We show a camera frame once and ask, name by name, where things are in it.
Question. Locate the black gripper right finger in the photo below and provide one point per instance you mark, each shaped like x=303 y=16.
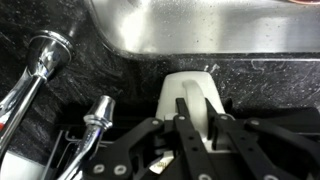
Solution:
x=246 y=146

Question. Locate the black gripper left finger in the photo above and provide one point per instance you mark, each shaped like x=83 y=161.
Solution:
x=126 y=156

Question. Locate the white ceramic mug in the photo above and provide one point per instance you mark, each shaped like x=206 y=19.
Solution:
x=173 y=96

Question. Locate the chrome sink sprayer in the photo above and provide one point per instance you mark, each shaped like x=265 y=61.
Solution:
x=95 y=123

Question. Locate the black counter mat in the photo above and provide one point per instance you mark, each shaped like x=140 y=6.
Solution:
x=293 y=115

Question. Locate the stainless steel sink basin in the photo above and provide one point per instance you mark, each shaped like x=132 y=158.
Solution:
x=206 y=26

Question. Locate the chrome dispenser with red mark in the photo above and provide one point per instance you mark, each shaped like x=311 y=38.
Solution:
x=43 y=60

